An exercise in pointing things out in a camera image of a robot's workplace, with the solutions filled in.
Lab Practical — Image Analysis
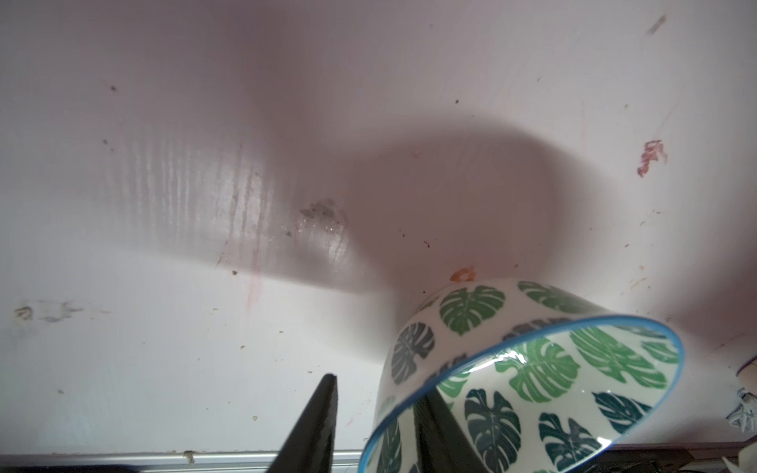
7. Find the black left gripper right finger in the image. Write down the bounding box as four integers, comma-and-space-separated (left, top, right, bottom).
413, 389, 487, 473

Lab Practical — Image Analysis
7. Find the green leaf pattern bowl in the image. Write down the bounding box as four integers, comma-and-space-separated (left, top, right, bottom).
359, 278, 684, 472

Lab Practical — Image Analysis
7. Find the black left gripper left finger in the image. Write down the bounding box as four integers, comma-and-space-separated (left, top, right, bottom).
267, 374, 338, 473

